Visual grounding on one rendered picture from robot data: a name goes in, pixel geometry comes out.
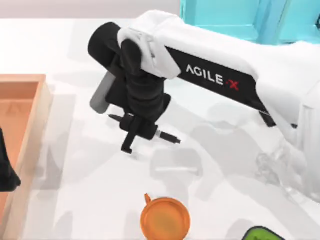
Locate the clear glass cup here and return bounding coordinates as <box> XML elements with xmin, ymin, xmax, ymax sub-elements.
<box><xmin>255</xmin><ymin>149</ymin><xmax>300</xmax><ymax>200</ymax></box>

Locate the green and black object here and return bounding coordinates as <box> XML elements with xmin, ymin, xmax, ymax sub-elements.
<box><xmin>243</xmin><ymin>225</ymin><xmax>286</xmax><ymax>240</ymax></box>

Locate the orange cup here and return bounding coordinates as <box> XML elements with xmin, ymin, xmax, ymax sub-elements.
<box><xmin>139</xmin><ymin>192</ymin><xmax>192</xmax><ymax>240</ymax></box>

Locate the shallow salmon-coloured box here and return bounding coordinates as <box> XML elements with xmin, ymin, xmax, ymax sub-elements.
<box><xmin>0</xmin><ymin>73</ymin><xmax>55</xmax><ymax>240</ymax></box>

